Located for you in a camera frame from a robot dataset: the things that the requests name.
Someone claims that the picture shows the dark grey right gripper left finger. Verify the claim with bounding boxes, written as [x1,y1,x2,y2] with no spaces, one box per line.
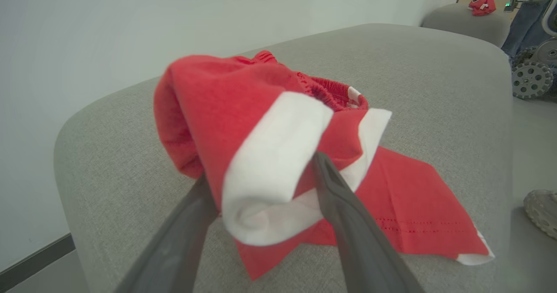
[114,175,219,293]

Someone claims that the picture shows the small red printed garment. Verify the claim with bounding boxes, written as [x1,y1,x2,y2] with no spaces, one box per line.
[468,0,497,16]

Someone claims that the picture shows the black baseboard strip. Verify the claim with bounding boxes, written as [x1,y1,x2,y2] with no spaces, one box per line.
[0,233,75,293]

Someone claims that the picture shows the red shorts with white trim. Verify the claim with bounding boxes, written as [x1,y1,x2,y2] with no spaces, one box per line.
[153,51,495,281]

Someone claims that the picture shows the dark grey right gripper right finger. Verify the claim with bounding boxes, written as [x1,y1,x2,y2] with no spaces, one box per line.
[312,152,426,293]

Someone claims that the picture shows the blue jeans leg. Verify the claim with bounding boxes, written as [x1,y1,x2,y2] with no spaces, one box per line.
[501,0,557,58]

